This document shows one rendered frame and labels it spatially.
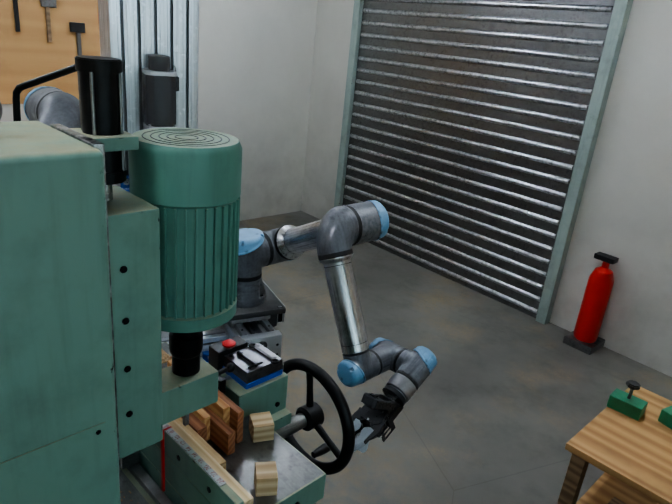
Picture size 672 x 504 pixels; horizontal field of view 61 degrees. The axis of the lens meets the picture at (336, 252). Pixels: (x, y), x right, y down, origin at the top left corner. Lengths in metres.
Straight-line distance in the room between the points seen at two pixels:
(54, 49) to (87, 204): 3.57
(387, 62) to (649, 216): 2.21
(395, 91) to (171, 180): 3.85
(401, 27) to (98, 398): 4.03
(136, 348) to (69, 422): 0.14
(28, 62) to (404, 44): 2.58
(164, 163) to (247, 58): 4.14
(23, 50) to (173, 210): 3.43
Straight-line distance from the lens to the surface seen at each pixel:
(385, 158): 4.72
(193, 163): 0.88
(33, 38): 4.29
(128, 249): 0.88
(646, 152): 3.71
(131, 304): 0.91
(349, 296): 1.54
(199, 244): 0.92
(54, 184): 0.76
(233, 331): 1.88
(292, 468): 1.17
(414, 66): 4.51
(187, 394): 1.11
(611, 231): 3.82
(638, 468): 2.09
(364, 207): 1.60
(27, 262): 0.78
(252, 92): 5.06
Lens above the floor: 1.69
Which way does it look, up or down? 21 degrees down
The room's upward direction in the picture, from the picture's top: 6 degrees clockwise
